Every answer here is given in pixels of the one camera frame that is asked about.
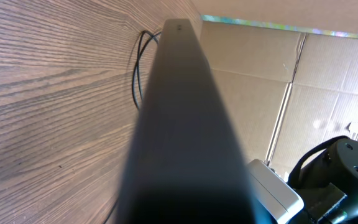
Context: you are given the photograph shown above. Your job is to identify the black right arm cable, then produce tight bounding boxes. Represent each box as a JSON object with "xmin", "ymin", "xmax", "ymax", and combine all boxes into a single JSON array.
[{"xmin": 287, "ymin": 135, "xmax": 351, "ymax": 189}]

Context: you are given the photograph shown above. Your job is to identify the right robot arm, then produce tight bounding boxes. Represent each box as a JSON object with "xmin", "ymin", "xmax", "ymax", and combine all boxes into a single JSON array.
[{"xmin": 248, "ymin": 136, "xmax": 358, "ymax": 223}]

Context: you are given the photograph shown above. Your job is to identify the black USB charging cable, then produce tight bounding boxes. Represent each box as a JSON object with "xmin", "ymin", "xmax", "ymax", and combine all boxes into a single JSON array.
[{"xmin": 103, "ymin": 30, "xmax": 163, "ymax": 224}]

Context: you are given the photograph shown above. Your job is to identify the blue Samsung Galaxy smartphone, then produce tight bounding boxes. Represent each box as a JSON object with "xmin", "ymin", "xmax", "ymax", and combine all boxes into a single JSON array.
[{"xmin": 116, "ymin": 19, "xmax": 256, "ymax": 223}]

